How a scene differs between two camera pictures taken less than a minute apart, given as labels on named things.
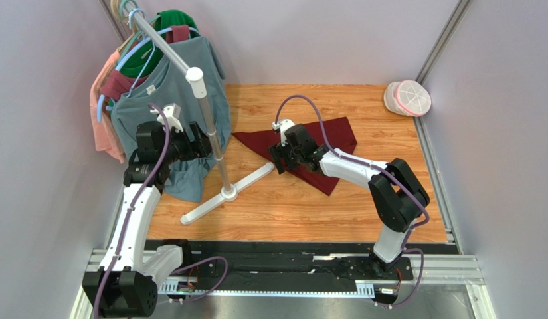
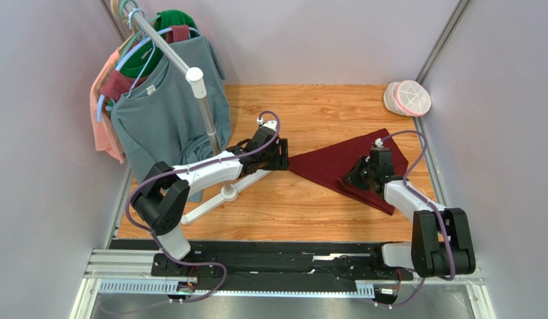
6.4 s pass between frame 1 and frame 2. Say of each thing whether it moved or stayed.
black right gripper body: moved
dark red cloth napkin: moved
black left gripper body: moved
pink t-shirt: stayed
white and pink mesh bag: stayed
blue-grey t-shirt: stayed
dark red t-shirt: stayed
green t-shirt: stayed
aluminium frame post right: stayed
